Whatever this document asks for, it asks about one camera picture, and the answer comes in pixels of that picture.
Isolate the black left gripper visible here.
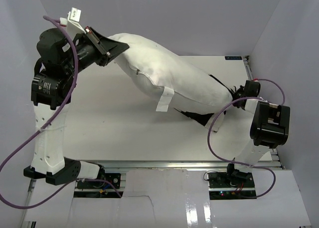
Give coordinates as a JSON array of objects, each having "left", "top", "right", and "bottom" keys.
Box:
[{"left": 61, "top": 25, "right": 128, "bottom": 76}]

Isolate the white pillow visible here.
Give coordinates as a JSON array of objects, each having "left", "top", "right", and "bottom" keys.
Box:
[{"left": 109, "top": 33, "right": 227, "bottom": 113}]

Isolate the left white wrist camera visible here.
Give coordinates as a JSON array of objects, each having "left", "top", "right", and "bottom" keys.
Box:
[{"left": 58, "top": 7, "right": 85, "bottom": 38}]

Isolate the blue table corner label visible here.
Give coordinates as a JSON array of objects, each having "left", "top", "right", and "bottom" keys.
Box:
[{"left": 224, "top": 56, "right": 243, "bottom": 60}]

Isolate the black white checkered pillowcase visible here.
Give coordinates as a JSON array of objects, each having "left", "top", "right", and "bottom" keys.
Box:
[{"left": 176, "top": 74, "right": 235, "bottom": 128}]

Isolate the aluminium table edge rail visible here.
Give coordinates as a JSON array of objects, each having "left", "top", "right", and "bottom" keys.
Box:
[{"left": 79, "top": 159, "right": 282, "bottom": 171}]

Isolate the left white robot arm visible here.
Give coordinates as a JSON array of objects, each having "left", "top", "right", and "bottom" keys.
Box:
[{"left": 23, "top": 26, "right": 129, "bottom": 188}]

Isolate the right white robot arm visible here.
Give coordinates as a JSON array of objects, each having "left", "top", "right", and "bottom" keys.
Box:
[{"left": 225, "top": 80, "right": 291, "bottom": 188}]

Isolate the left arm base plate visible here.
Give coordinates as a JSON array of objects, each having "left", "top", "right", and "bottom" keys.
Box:
[{"left": 74, "top": 173, "right": 124, "bottom": 199}]

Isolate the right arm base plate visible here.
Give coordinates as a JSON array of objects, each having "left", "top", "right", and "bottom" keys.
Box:
[{"left": 203, "top": 171, "right": 257, "bottom": 201}]

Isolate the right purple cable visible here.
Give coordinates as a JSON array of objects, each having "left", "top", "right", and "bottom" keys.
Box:
[{"left": 207, "top": 78, "right": 286, "bottom": 199}]

